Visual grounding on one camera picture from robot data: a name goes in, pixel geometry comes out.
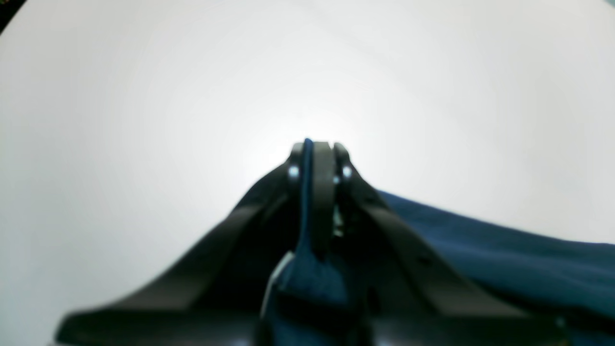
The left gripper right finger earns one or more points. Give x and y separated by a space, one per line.
414 297

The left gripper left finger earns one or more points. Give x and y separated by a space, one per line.
213 295

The dark blue T-shirt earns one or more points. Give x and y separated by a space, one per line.
571 281

